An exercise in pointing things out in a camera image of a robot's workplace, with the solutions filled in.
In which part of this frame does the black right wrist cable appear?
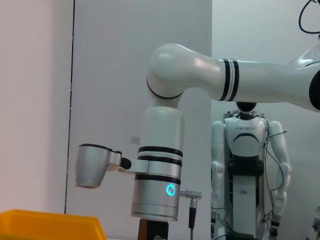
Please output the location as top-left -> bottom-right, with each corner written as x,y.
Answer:
188,198 -> 198,240

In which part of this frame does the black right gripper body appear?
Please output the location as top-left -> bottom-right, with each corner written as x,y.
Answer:
137,217 -> 170,240

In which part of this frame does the white humanoid robot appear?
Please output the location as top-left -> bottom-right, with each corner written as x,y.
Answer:
209,101 -> 293,240

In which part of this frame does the yellow plastic bin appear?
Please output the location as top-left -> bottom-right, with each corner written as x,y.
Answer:
0,208 -> 108,240

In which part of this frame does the white robot torso shell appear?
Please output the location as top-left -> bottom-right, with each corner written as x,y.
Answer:
284,41 -> 320,70

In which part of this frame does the black hanging cable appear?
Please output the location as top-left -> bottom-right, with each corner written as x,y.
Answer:
299,0 -> 320,36

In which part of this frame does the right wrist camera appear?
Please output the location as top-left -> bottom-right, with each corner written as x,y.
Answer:
74,143 -> 151,189

